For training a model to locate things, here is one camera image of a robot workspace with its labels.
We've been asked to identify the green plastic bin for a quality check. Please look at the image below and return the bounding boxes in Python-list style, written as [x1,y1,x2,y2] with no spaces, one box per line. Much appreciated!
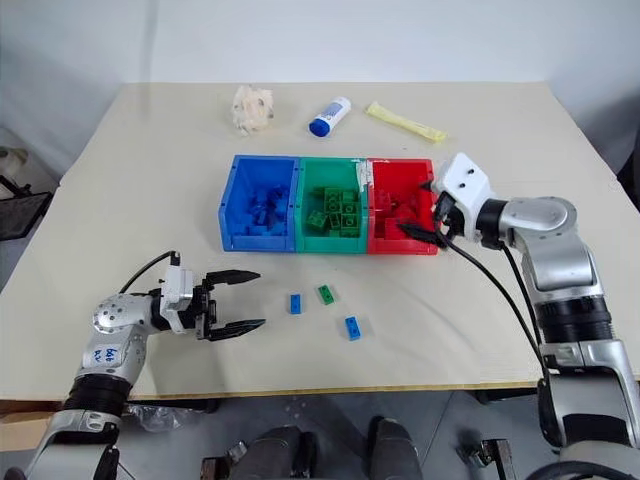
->
[294,155,372,255]

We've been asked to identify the white plastic container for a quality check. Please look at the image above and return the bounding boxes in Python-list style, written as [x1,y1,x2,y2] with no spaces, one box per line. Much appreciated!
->
[0,145,30,190]

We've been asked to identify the crumpled beige paper wad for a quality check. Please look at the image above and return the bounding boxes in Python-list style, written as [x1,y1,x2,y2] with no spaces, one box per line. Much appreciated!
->
[230,84,277,137]

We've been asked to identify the pile of green blocks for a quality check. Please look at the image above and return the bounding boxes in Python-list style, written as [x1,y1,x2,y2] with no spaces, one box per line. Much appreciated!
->
[305,185,363,239]

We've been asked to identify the dark rounded shape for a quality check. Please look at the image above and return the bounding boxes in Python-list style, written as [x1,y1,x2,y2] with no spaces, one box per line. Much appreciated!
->
[247,424,317,480]
[368,416,427,480]

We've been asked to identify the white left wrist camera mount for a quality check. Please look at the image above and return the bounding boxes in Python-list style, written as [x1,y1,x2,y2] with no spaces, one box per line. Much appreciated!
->
[159,264,202,336]

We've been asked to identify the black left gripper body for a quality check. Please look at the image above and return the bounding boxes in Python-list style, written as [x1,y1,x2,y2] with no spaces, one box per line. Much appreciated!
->
[192,281,222,342]

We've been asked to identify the clear plastic bag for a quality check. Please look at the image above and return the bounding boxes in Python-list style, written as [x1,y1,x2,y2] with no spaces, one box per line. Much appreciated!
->
[123,398,187,434]

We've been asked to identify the white tube with blue cap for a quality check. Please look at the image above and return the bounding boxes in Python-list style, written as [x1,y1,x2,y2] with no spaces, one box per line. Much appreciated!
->
[307,95,353,138]

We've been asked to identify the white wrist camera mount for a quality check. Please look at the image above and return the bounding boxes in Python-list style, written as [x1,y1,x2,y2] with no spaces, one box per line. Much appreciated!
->
[430,152,497,244]
[159,264,202,336]

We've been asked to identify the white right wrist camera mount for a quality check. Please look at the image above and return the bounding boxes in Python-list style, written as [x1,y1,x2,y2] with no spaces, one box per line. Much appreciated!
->
[430,152,497,244]

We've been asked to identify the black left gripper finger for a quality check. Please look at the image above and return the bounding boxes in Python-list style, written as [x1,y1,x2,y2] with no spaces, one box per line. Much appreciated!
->
[202,269,263,293]
[206,318,267,344]

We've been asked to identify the brown cardboard box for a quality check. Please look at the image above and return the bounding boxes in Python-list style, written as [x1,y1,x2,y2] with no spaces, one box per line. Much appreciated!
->
[0,398,57,454]

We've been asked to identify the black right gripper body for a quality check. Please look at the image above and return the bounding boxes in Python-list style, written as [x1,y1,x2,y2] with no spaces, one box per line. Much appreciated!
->
[431,191,467,242]

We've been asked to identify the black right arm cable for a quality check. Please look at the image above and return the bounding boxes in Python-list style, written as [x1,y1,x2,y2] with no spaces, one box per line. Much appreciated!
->
[433,225,552,382]
[498,242,547,352]

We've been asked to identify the long yellow sachet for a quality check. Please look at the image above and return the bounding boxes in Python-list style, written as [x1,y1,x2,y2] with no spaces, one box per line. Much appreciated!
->
[365,100,448,147]

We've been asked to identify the dark chair part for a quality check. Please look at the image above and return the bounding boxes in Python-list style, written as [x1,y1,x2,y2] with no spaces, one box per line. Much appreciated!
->
[616,143,640,197]

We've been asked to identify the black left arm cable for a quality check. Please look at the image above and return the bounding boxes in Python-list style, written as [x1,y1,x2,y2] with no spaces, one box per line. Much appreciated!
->
[118,249,182,295]

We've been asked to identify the metal foot bracket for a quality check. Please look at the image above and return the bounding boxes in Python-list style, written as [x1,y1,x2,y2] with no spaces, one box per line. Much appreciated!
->
[200,439,251,480]
[456,436,512,480]

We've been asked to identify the white tape strip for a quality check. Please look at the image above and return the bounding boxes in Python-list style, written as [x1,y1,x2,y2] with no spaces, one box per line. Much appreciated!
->
[353,156,376,194]

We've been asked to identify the red plastic bin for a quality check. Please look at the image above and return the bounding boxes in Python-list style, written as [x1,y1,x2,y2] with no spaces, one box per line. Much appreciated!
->
[365,157,441,258]

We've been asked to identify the blue plastic bin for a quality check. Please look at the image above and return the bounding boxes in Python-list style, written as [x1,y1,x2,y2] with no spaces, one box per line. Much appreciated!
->
[217,153,302,253]

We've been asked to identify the pile of red blocks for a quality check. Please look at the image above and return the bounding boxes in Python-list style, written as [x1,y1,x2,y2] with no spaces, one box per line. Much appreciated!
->
[373,185,435,241]

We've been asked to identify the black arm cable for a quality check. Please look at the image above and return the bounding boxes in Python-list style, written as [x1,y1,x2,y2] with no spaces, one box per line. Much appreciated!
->
[118,249,182,295]
[433,225,552,382]
[498,242,547,352]

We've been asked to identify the black mesh basket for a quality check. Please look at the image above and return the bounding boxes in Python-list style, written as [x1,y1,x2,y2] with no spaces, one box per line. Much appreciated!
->
[0,191,54,245]

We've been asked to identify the pile of blue blocks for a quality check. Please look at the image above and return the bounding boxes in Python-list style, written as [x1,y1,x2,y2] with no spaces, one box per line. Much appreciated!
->
[243,182,293,237]

